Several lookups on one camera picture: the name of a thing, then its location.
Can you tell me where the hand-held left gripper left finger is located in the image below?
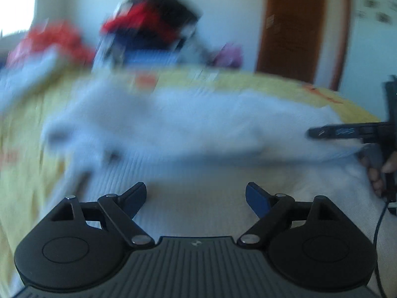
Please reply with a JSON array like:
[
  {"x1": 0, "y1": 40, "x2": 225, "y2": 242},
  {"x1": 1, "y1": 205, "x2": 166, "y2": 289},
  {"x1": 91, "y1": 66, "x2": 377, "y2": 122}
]
[{"x1": 51, "y1": 183, "x2": 156, "y2": 249}]

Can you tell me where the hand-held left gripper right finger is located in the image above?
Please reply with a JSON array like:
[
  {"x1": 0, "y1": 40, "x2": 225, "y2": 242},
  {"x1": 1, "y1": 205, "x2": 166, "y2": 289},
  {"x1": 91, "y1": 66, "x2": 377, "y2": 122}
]
[{"x1": 237, "y1": 183, "x2": 337, "y2": 249}]

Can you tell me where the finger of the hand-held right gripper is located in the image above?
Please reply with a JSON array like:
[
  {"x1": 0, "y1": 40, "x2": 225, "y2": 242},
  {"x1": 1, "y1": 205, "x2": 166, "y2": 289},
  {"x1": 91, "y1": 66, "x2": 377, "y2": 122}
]
[{"x1": 308, "y1": 122, "x2": 385, "y2": 145}]

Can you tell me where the white ribbed knit sweater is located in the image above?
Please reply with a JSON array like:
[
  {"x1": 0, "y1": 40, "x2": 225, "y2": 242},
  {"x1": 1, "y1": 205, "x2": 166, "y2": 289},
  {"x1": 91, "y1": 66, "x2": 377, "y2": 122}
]
[{"x1": 42, "y1": 74, "x2": 388, "y2": 298}]

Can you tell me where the person's right hand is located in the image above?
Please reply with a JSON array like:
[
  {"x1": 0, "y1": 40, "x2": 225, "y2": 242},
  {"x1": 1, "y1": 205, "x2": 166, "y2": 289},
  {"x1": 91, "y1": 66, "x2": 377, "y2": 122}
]
[{"x1": 369, "y1": 158, "x2": 397, "y2": 197}]

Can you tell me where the pale wardrobe sliding door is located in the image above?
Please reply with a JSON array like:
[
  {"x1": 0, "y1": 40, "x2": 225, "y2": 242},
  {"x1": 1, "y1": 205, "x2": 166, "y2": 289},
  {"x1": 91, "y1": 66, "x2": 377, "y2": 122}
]
[{"x1": 339, "y1": 0, "x2": 397, "y2": 121}]

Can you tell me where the brown wooden door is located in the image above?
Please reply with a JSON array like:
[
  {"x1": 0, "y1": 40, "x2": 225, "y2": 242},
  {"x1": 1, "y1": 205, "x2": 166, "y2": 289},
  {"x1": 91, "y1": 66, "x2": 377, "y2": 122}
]
[{"x1": 256, "y1": 0, "x2": 351, "y2": 92}]

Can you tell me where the yellow printed bed sheet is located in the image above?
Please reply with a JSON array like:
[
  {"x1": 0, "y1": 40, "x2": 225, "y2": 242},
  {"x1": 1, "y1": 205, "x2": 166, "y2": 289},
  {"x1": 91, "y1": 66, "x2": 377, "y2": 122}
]
[{"x1": 0, "y1": 67, "x2": 382, "y2": 298}]

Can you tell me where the pink plastic bag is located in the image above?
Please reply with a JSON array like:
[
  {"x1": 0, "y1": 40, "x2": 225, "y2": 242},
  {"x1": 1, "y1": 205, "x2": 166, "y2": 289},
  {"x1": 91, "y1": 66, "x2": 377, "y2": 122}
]
[{"x1": 214, "y1": 43, "x2": 243, "y2": 69}]

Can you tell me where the navy blue garment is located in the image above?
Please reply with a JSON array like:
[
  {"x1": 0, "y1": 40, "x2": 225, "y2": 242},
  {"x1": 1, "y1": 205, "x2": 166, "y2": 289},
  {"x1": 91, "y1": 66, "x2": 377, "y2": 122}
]
[{"x1": 112, "y1": 31, "x2": 174, "y2": 53}]

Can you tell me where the grey garment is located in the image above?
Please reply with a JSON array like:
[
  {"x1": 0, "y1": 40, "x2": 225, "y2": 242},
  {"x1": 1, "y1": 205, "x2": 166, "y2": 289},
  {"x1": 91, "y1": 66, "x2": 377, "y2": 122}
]
[{"x1": 180, "y1": 34, "x2": 213, "y2": 66}]

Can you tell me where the white printed cloth roll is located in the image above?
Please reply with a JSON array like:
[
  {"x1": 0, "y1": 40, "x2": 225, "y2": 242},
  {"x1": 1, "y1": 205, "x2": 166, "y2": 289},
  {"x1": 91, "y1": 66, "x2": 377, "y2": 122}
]
[{"x1": 0, "y1": 50, "x2": 61, "y2": 109}]

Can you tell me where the red plastic bag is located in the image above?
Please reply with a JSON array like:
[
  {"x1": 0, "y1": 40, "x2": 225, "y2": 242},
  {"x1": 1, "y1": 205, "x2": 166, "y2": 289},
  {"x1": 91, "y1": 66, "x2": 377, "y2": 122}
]
[{"x1": 9, "y1": 22, "x2": 94, "y2": 66}]

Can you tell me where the black garment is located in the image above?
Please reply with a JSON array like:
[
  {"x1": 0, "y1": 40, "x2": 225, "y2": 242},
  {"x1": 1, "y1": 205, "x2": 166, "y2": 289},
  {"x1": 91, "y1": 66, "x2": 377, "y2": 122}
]
[{"x1": 130, "y1": 0, "x2": 202, "y2": 39}]

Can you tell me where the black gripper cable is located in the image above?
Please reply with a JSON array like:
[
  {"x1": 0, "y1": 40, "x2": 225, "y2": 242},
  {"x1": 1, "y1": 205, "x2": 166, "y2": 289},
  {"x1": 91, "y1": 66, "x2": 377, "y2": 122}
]
[{"x1": 373, "y1": 200, "x2": 391, "y2": 298}]

